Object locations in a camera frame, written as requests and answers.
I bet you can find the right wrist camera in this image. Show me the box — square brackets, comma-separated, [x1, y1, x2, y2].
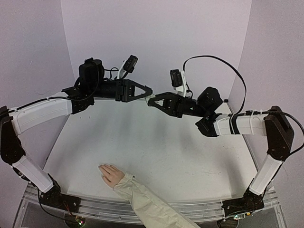
[170, 69, 188, 97]

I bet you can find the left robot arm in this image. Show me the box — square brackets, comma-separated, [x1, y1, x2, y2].
[0, 55, 152, 212]

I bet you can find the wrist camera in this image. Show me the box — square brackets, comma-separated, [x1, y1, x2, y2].
[116, 55, 138, 79]
[170, 69, 188, 97]

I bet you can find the beige sleeved forearm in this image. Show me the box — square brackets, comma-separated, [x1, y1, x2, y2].
[114, 173, 198, 228]

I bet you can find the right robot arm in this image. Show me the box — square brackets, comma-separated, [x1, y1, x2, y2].
[146, 87, 294, 219]

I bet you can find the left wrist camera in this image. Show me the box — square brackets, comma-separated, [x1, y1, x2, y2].
[116, 55, 138, 79]

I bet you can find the clear nail polish bottle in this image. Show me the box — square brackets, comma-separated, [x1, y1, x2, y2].
[145, 94, 156, 107]

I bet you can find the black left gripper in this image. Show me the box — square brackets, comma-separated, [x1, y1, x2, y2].
[90, 78, 154, 102]

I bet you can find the mannequin hand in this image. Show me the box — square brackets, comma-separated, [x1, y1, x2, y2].
[98, 164, 125, 188]

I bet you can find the aluminium back table rail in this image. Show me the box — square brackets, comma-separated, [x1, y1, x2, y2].
[94, 96, 230, 103]

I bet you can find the aluminium front rail frame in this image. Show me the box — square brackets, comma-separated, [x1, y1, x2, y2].
[14, 181, 286, 228]

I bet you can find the black right camera cable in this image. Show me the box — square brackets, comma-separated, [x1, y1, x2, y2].
[182, 55, 304, 155]

